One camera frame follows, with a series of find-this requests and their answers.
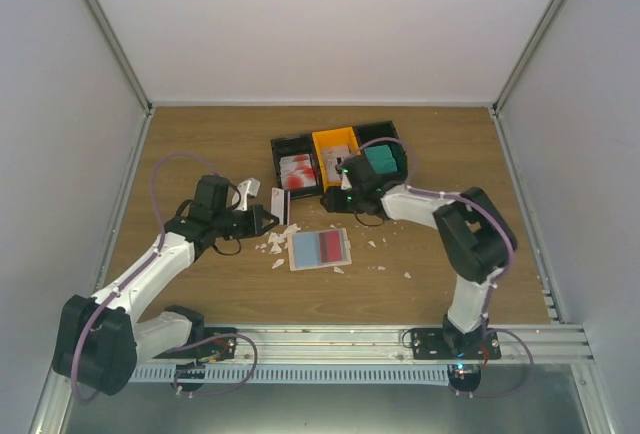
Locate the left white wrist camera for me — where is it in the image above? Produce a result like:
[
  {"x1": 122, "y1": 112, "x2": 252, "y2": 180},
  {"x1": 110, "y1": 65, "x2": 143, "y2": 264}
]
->
[{"x1": 233, "y1": 177, "x2": 261, "y2": 211}]

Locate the white patterned card stack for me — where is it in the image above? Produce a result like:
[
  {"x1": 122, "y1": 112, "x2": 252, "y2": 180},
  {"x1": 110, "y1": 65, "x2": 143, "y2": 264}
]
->
[{"x1": 321, "y1": 144, "x2": 350, "y2": 178}]

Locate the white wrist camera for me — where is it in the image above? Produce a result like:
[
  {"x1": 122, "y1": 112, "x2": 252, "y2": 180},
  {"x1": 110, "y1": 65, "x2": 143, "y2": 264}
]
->
[
  {"x1": 338, "y1": 167, "x2": 352, "y2": 191},
  {"x1": 233, "y1": 177, "x2": 261, "y2": 211}
]

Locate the red white credit card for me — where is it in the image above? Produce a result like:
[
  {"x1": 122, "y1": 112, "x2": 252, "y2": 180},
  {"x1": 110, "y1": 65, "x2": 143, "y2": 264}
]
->
[{"x1": 318, "y1": 229, "x2": 346, "y2": 264}]

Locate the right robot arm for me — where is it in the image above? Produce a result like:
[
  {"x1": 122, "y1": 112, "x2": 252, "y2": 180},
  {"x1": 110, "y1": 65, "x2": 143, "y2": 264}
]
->
[{"x1": 322, "y1": 155, "x2": 517, "y2": 359}]

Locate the black bin with red cards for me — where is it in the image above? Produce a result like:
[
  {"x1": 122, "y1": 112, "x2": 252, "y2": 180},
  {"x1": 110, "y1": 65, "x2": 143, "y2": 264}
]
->
[{"x1": 270, "y1": 134, "x2": 323, "y2": 199}]

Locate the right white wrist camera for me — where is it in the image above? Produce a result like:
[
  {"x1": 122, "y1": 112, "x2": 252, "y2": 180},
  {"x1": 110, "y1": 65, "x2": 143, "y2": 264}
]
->
[{"x1": 338, "y1": 167, "x2": 352, "y2": 191}]

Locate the grey slotted cable duct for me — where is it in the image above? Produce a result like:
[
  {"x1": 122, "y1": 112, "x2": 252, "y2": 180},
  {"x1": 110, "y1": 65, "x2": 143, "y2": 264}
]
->
[{"x1": 129, "y1": 364, "x2": 451, "y2": 385}]

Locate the beige card holder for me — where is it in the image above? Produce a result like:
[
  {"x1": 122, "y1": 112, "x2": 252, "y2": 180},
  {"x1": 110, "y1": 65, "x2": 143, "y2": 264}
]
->
[{"x1": 287, "y1": 228, "x2": 352, "y2": 272}]

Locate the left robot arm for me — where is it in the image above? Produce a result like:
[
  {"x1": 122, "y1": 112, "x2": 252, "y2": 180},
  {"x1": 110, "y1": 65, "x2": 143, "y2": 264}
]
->
[{"x1": 52, "y1": 175, "x2": 279, "y2": 395}]

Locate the red white card stack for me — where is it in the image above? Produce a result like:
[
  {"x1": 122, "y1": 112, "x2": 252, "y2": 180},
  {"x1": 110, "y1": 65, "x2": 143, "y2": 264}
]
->
[{"x1": 279, "y1": 154, "x2": 317, "y2": 191}]

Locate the yellow bin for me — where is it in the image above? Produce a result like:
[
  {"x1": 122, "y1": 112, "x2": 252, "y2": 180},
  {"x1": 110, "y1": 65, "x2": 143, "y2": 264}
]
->
[{"x1": 311, "y1": 127, "x2": 359, "y2": 192}]

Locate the teal card stack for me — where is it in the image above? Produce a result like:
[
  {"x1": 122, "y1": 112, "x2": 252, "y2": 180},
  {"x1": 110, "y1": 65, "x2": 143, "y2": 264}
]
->
[{"x1": 363, "y1": 144, "x2": 399, "y2": 175}]

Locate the black bin with teal cards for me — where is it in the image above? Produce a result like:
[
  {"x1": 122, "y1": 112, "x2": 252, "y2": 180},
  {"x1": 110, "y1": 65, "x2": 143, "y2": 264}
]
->
[{"x1": 354, "y1": 120, "x2": 408, "y2": 181}]

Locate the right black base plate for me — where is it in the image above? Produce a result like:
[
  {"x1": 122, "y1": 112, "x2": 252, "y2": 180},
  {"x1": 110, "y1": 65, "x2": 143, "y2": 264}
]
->
[{"x1": 402, "y1": 327, "x2": 502, "y2": 361}]

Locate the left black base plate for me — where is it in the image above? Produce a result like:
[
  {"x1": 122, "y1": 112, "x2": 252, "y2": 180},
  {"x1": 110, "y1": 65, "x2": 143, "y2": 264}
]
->
[{"x1": 154, "y1": 327, "x2": 237, "y2": 363}]

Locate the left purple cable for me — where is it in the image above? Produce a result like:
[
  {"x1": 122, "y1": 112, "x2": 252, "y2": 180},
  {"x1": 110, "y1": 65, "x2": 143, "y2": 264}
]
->
[{"x1": 72, "y1": 151, "x2": 259, "y2": 403}]

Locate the aluminium front rail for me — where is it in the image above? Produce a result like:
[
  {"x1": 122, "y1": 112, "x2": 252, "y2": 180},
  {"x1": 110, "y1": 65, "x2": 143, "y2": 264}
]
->
[{"x1": 134, "y1": 323, "x2": 596, "y2": 363}]

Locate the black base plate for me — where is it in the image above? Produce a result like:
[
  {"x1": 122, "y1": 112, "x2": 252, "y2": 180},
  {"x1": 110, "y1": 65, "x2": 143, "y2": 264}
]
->
[
  {"x1": 402, "y1": 327, "x2": 502, "y2": 361},
  {"x1": 154, "y1": 327, "x2": 237, "y2": 363}
]

